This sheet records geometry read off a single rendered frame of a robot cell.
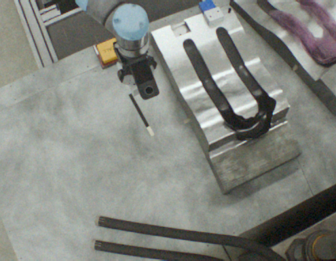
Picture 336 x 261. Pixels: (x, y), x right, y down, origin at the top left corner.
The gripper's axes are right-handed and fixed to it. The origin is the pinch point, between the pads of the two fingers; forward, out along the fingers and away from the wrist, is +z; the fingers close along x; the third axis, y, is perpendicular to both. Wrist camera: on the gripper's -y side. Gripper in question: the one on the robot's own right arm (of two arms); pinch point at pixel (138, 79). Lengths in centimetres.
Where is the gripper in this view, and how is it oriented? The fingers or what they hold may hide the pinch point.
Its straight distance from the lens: 153.9
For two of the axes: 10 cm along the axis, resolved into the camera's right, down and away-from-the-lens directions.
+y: -4.0, -8.8, 2.4
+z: 0.1, 2.6, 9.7
